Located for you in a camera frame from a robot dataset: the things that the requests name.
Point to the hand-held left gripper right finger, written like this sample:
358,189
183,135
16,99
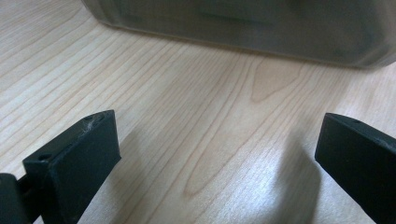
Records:
361,165

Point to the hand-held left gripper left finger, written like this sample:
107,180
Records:
77,168

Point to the clear grey storage box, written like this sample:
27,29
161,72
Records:
249,28

